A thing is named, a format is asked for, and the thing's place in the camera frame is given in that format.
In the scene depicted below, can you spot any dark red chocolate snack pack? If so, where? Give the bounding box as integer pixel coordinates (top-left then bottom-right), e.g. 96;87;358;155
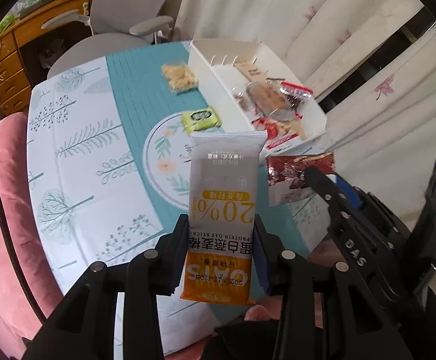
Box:
266;152;336;206

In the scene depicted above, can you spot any red white triangular snack bag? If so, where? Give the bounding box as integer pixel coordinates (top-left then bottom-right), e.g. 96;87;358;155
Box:
251;117;307;154

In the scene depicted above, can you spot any red strip snack pack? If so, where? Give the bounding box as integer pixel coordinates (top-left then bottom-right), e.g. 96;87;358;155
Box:
279;81;314;111

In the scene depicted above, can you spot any orange oat stick bar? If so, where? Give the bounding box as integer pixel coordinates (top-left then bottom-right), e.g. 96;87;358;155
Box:
181;131;267;306

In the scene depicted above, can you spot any orange pastry clear pack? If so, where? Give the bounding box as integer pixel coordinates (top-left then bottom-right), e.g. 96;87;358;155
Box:
246;81;295;122

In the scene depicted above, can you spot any beige soda cracker pack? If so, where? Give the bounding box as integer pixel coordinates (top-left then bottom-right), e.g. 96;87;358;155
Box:
233;62;267;82

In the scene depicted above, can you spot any green rice cake pack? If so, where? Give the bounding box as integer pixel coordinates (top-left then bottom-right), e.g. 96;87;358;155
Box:
181;107;222;135

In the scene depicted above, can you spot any brown nut cluster pack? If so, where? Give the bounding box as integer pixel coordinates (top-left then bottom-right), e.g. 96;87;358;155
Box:
233;88;255;114

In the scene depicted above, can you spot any person's right hand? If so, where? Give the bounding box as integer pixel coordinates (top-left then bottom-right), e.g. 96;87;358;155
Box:
307;237;346;267

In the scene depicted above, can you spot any pink bed blanket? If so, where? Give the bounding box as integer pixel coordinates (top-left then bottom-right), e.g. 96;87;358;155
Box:
0;111;65;360

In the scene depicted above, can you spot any white floral curtain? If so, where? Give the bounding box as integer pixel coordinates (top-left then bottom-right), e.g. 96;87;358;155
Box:
176;0;436;225

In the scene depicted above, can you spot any white plastic storage bin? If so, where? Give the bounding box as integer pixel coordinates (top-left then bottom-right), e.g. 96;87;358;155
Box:
188;38;327;156

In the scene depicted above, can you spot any tree pattern tablecloth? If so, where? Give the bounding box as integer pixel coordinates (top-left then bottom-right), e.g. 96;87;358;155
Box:
27;42;209;292

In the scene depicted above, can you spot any grey office chair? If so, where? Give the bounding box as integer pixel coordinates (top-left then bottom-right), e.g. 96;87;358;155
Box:
42;0;181;78

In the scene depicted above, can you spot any wooden desk with drawers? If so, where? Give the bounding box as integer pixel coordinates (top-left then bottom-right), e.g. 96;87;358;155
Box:
0;0;93;116

